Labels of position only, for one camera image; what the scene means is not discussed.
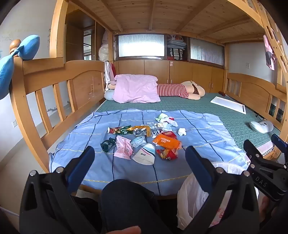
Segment green and red chip wrapper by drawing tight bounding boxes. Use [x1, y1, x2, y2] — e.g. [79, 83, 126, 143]
[107, 126, 134, 135]

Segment plush doll with striped shirt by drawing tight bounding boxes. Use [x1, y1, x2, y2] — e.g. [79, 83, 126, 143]
[156, 80, 206, 100]

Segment pink pillow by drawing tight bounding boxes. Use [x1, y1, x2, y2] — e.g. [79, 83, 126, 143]
[112, 74, 161, 103]

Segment blue knotted cloth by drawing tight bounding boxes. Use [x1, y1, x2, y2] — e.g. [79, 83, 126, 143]
[0, 35, 40, 100]

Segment person's leg in dark trousers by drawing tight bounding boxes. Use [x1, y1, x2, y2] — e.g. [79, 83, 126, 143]
[74, 179, 185, 234]

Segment yellow snack wrapper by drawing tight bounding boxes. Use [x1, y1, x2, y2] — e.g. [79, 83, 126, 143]
[133, 125, 151, 137]

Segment person's left hand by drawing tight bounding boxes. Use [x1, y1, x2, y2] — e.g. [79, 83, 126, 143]
[107, 226, 142, 234]

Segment pink packet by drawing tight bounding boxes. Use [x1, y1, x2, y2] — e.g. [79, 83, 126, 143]
[114, 136, 133, 160]

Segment wooden wall cabinet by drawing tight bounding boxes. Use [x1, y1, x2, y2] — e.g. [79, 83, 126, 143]
[114, 59, 225, 94]

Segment wooden bunk bed frame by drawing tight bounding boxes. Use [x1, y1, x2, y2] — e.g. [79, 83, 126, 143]
[10, 0, 288, 203]

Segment white rectangular tray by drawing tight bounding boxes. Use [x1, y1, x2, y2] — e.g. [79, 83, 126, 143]
[210, 96, 247, 114]

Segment wooden wardrobe shelf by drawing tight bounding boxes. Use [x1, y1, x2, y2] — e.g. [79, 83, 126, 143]
[65, 11, 106, 61]

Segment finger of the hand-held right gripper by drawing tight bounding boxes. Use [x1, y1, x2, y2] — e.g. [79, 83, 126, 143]
[271, 134, 288, 156]
[244, 139, 265, 167]

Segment blue striped bed sheet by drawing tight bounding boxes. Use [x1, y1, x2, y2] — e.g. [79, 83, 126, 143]
[49, 109, 251, 196]

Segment green patterned bed mat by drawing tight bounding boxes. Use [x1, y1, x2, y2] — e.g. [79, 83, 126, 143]
[94, 92, 280, 156]

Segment pale plush cushion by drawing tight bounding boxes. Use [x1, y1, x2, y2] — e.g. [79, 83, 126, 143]
[104, 89, 116, 101]

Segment white paper cup teal stripes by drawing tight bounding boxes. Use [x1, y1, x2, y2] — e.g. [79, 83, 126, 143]
[132, 143, 156, 166]

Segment pink hanging cloth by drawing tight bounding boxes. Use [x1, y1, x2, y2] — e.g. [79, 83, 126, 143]
[263, 35, 277, 70]

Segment white stuffed plastic bags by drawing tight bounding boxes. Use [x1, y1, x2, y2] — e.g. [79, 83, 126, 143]
[99, 29, 117, 61]

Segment translucent white bin liner bag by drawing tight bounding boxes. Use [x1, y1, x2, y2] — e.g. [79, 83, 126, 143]
[177, 161, 250, 232]

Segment orange packet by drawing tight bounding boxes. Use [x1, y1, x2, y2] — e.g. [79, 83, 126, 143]
[152, 134, 182, 150]

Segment white and red hanging cloth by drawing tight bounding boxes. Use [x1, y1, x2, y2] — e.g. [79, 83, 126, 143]
[105, 61, 116, 84]

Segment dark green wrapper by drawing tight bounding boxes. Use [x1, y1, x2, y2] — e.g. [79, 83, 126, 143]
[100, 138, 116, 151]

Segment wooden bunk ladder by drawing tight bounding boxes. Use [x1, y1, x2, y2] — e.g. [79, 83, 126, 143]
[259, 0, 288, 72]

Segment red snack wrapper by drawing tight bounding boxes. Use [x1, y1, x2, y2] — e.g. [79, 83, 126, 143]
[156, 148, 178, 160]

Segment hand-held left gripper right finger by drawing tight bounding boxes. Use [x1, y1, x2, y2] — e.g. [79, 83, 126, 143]
[180, 146, 261, 234]

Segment stacked bags on shelf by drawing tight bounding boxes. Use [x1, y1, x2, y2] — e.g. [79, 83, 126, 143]
[166, 34, 187, 61]

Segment frosted glass sliding window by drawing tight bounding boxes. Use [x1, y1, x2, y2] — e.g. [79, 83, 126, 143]
[117, 34, 166, 59]
[189, 37, 225, 66]

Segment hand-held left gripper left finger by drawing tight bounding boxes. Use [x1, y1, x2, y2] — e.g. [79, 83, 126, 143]
[19, 146, 99, 234]

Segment person's right hand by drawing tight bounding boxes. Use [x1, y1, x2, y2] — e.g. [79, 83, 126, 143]
[259, 195, 277, 226]

